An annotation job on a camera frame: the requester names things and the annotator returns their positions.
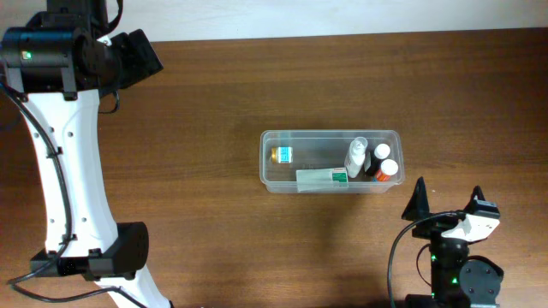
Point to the dark bottle white cap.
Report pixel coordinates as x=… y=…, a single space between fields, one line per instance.
x=376 y=157

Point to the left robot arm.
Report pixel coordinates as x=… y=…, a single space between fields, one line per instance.
x=55 y=70

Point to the clear plastic container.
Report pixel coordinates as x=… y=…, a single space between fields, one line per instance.
x=324 y=149

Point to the orange tube white cap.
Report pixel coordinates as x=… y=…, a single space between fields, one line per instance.
x=386 y=170

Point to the small jar gold lid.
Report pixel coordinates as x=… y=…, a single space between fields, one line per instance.
x=282 y=154

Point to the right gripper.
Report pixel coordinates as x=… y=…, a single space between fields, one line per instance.
x=433 y=225

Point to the white Panadol box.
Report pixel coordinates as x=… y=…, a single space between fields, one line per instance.
x=319 y=180

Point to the white spray bottle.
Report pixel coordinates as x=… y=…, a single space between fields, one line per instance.
x=356 y=156

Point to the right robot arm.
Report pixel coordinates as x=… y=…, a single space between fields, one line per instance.
x=458 y=279

